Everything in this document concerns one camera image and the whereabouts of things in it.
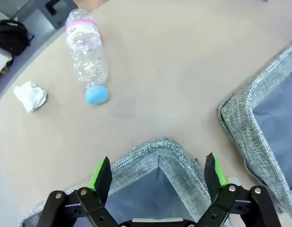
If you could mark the person right hand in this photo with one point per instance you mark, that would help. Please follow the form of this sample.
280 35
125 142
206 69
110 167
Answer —
90 4

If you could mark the pink label plastic bottle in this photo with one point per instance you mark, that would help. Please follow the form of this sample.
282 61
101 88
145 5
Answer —
87 59

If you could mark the grey woven fabric basket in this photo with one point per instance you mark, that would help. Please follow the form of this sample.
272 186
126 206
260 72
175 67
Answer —
250 113
145 153

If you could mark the white flat panel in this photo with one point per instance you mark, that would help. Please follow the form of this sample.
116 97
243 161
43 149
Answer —
0 63

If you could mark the white tissue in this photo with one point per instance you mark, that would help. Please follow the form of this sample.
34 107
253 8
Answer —
31 95

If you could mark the grey metal stand base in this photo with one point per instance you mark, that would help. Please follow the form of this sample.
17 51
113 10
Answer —
41 14

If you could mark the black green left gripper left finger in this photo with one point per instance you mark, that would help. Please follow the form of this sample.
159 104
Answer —
100 179

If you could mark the black backpack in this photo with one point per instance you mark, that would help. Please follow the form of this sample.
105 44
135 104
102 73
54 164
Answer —
11 37

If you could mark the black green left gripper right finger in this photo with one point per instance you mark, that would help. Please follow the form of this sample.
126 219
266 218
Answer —
213 177

